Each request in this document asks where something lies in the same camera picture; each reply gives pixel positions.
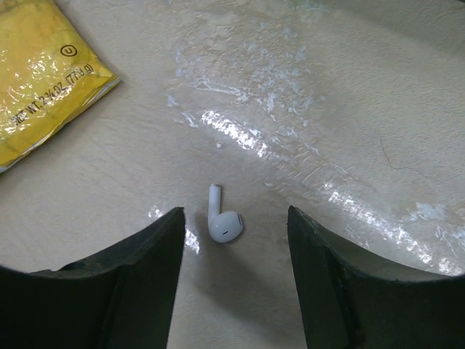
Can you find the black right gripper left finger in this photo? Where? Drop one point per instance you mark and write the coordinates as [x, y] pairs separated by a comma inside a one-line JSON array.
[[120, 297]]

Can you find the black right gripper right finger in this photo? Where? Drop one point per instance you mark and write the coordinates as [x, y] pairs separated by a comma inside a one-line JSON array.
[[350, 297]]

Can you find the yellow chips bag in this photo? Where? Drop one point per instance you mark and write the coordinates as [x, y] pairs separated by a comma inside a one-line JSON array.
[[49, 76]]

